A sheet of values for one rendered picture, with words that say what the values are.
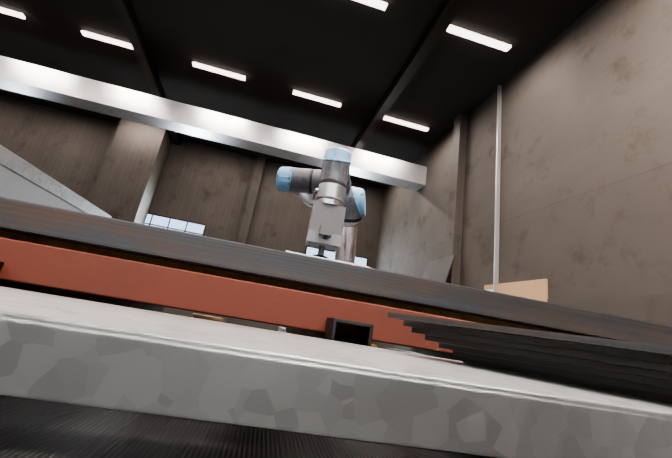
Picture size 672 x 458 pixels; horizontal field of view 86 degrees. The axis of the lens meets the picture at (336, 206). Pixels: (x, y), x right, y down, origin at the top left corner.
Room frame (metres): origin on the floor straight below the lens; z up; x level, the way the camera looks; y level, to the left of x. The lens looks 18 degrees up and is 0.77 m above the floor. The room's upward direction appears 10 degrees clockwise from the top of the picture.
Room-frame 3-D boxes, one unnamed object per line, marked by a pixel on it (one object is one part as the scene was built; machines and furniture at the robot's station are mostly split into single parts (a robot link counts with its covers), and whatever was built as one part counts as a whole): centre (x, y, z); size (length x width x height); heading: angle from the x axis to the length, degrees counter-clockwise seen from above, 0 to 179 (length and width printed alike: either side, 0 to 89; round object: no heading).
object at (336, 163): (0.90, 0.02, 1.16); 0.09 x 0.08 x 0.11; 172
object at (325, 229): (0.89, 0.02, 1.01); 0.10 x 0.09 x 0.16; 5
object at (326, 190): (0.90, 0.02, 1.09); 0.08 x 0.08 x 0.05
